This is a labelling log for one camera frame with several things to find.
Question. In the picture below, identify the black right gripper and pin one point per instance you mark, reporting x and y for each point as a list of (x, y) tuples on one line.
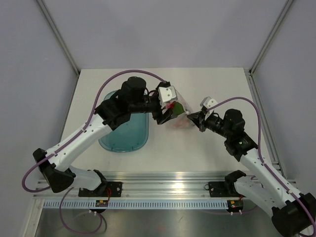
[(197, 118)]

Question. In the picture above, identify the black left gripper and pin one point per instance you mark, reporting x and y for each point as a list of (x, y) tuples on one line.
[(161, 117)]

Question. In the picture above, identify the red strawberry bunch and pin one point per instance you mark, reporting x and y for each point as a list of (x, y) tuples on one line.
[(180, 119)]

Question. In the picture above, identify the clear pink zip top bag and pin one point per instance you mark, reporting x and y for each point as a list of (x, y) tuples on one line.
[(186, 106)]

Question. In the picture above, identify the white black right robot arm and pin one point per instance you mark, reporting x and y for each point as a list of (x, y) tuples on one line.
[(290, 210)]

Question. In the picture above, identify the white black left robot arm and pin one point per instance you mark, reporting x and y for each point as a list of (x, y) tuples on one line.
[(55, 164)]

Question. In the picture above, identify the blue transparent plastic tray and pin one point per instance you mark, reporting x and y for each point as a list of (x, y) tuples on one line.
[(129, 137)]

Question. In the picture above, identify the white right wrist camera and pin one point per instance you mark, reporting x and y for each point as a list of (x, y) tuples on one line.
[(207, 105)]

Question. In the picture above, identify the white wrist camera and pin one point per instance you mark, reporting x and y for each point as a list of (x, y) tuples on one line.
[(167, 94), (207, 105)]

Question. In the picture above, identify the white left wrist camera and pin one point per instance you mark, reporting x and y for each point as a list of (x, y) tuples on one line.
[(167, 94)]

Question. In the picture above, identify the aluminium mounting rail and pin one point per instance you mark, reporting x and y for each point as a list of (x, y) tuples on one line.
[(164, 185)]

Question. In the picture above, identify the white slotted cable duct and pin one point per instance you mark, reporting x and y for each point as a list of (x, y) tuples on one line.
[(137, 204)]

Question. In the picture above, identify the right aluminium frame post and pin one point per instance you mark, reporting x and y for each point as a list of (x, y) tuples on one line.
[(272, 35)]

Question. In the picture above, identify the aluminium frame post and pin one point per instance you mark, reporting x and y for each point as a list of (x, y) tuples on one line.
[(272, 35), (56, 33)]

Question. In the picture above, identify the left aluminium frame post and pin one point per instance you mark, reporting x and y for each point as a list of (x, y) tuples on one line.
[(56, 33)]

